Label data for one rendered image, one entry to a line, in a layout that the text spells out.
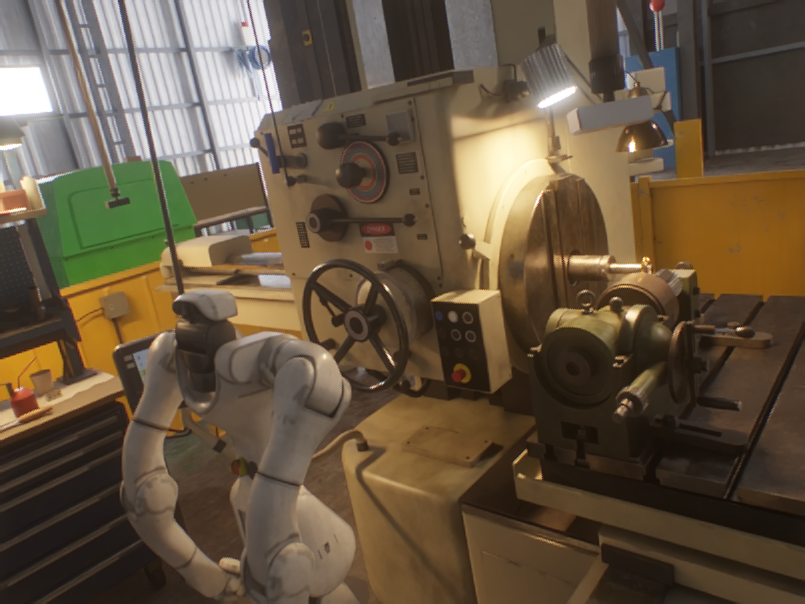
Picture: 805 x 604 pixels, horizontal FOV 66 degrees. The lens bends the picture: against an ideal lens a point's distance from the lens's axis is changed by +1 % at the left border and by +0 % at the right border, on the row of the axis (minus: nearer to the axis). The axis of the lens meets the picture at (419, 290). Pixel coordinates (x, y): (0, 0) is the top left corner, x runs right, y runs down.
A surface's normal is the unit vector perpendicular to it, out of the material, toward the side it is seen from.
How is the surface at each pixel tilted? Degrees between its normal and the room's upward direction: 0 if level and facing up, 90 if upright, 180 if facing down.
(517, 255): 65
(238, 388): 95
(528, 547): 90
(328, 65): 90
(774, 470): 0
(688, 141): 90
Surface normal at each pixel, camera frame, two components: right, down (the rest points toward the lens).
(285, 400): -0.62, -0.16
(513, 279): -0.63, 0.14
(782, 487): -0.17, -0.95
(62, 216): 0.75, -0.06
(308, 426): 0.57, 0.07
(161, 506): 0.74, 0.20
